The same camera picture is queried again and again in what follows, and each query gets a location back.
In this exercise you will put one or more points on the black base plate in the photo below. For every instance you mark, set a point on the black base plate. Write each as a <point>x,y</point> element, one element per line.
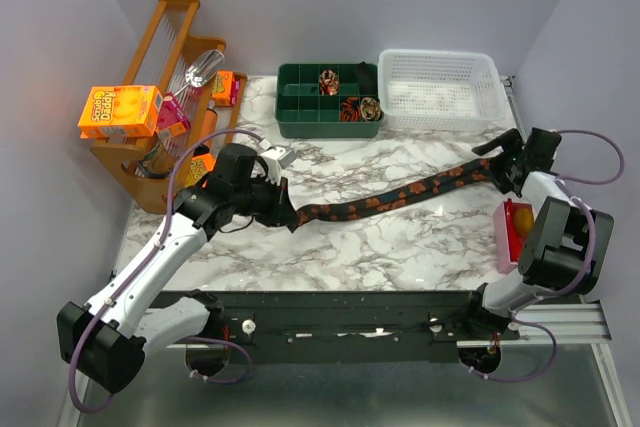
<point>349,326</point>

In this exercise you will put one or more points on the small orange box lower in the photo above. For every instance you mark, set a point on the small orange box lower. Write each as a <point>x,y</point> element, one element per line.
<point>199,167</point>

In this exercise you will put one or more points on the green divided organizer tray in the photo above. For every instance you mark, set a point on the green divided organizer tray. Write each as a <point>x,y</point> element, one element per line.
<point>302,112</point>

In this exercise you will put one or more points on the orange fruit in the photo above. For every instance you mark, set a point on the orange fruit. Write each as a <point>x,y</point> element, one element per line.
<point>523,221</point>

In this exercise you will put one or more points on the metal scoop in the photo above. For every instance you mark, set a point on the metal scoop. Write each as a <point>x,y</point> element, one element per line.
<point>204,68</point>

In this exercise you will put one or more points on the small orange box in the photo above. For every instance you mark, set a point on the small orange box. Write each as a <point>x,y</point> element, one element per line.
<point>199,167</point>
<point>224,90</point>

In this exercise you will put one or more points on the rolled beige patterned tie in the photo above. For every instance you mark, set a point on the rolled beige patterned tie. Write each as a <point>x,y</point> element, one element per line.
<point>370,110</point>

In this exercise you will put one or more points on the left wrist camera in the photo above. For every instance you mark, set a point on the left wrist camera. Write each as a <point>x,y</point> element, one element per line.
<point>276,159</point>

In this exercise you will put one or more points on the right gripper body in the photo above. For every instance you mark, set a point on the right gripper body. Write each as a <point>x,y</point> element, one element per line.
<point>508,160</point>

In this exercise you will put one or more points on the wooden rack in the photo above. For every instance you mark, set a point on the wooden rack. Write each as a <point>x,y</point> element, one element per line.
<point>165,51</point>

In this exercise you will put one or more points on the white plastic basket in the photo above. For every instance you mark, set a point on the white plastic basket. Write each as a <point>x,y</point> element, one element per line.
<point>439,90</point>

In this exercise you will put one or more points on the small orange box upper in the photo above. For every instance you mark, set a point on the small orange box upper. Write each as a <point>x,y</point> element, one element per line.
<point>224,90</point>

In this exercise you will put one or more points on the pink small box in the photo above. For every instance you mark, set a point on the pink small box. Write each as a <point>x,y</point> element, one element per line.
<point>172,120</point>

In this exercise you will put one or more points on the aluminium rail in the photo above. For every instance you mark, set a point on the aluminium rail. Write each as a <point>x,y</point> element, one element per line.
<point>568,323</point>

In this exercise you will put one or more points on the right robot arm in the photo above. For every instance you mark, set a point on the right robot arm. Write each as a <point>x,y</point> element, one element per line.
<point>565,250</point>

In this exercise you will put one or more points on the rolled red patterned tie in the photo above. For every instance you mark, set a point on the rolled red patterned tie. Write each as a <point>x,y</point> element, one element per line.
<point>329,82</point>

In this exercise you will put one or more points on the pink tray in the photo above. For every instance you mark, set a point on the pink tray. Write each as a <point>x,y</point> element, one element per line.
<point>508,245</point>

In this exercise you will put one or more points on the black orange floral tie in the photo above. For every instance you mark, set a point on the black orange floral tie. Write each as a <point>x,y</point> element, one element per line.
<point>476,171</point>

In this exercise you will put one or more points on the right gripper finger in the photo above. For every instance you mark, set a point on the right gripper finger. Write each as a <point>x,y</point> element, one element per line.
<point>507,141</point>
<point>500,180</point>

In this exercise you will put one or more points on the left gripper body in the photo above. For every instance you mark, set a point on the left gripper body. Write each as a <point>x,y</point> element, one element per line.
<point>264,201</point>

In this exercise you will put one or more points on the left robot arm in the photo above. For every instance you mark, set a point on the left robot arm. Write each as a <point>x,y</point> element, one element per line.
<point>108,338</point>

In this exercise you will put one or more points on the tin can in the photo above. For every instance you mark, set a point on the tin can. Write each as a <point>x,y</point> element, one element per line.
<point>158,163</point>

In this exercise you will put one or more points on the orange snack box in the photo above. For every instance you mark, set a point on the orange snack box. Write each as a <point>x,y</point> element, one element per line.
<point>120,111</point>

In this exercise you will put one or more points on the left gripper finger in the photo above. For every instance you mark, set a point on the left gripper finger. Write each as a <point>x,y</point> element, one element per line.
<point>284,196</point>
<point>287,216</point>

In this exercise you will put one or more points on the rolled orange black tie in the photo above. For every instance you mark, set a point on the rolled orange black tie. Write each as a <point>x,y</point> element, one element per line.
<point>350,109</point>

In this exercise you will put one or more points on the orange bottle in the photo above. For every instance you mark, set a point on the orange bottle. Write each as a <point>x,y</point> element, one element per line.
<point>208,126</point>

